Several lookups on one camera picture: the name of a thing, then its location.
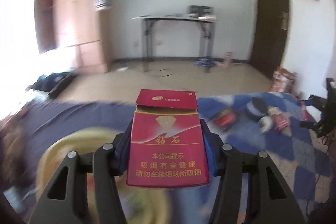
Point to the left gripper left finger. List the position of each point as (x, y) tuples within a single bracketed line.
[(105, 168)]

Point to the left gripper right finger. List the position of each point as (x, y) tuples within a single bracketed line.
[(270, 199)]

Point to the red cigarette box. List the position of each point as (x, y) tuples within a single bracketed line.
[(225, 119)]

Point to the red white cigarette carton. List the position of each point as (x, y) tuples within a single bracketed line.
[(281, 122)]

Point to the red diamond cigarette pack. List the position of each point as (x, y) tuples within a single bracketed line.
[(167, 149)]

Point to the black grey round box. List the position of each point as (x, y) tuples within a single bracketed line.
[(257, 108)]

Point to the grey round zip case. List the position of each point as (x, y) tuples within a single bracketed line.
[(265, 123)]

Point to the blue white patterned blanket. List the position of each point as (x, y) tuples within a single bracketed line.
[(302, 158)]

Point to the yellow plastic basin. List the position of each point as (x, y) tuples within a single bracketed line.
[(78, 173)]

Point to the orange printed cardboard box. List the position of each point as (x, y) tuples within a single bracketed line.
[(282, 80)]

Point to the white power strip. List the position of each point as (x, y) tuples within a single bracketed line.
[(122, 69)]

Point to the open dark suitcase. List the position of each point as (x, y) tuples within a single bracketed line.
[(54, 84)]

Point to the blue checked cloth on floor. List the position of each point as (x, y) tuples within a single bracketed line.
[(206, 62)]

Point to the dark wooden door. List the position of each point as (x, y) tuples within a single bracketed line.
[(270, 35)]

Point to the black folding table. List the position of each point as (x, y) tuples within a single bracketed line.
[(176, 37)]

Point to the wooden wardrobe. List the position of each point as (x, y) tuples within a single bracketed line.
[(81, 35)]

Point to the black speaker on table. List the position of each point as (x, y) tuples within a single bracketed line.
[(200, 11)]

